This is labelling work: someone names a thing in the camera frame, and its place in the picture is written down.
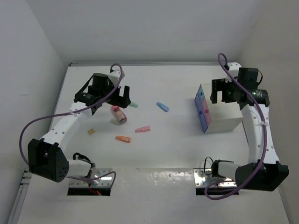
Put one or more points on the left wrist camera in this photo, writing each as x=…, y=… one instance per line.
x=115, y=76

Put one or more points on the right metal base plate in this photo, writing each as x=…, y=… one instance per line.
x=203, y=177

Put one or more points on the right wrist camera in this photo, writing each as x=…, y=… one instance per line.
x=234, y=68

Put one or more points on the small yellow eraser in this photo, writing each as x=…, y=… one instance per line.
x=91, y=131

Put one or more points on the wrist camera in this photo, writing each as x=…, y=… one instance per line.
x=115, y=76
x=234, y=68

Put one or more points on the green cap-shaped clip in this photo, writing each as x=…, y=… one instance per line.
x=134, y=105

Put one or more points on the blue cap-shaped clip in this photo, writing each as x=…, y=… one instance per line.
x=162, y=106

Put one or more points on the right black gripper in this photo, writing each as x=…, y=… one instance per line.
x=220, y=85

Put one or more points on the pink cap-shaped clip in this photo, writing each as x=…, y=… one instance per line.
x=143, y=129

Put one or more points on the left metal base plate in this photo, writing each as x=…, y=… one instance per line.
x=99, y=178

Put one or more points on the white eraser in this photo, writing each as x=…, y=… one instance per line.
x=115, y=122

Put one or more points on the clear tube with pink cap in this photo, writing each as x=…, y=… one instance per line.
x=118, y=115

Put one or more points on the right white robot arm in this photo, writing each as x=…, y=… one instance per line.
x=264, y=171

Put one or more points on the blue drawer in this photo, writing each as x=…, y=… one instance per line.
x=200, y=92

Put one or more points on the pink drawer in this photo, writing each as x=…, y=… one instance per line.
x=206, y=111

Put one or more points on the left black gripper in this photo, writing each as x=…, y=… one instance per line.
x=122, y=101

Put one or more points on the orange cap-shaped clip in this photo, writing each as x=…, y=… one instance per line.
x=123, y=139

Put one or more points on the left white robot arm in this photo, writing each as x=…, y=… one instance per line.
x=46, y=156

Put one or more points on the white drawer cabinet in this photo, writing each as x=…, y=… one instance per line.
x=225, y=116

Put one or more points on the purple bottom drawer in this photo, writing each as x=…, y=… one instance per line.
x=201, y=113

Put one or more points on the metal base plate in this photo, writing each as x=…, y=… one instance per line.
x=203, y=177
x=99, y=178

